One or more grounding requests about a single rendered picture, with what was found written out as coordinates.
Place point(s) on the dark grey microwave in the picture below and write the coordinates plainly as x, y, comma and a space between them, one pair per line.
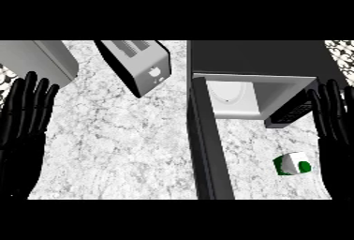
263, 78

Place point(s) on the grey box appliance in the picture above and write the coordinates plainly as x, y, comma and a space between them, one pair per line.
34, 59

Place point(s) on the green and white milk carton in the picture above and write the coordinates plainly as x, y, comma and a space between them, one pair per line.
292, 163

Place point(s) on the silver toaster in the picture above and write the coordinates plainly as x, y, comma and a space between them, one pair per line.
143, 67

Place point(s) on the dark grey microwave door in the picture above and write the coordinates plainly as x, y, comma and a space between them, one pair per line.
207, 140

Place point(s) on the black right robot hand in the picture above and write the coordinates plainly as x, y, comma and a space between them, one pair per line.
338, 140

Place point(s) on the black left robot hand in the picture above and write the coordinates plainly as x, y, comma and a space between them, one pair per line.
21, 131

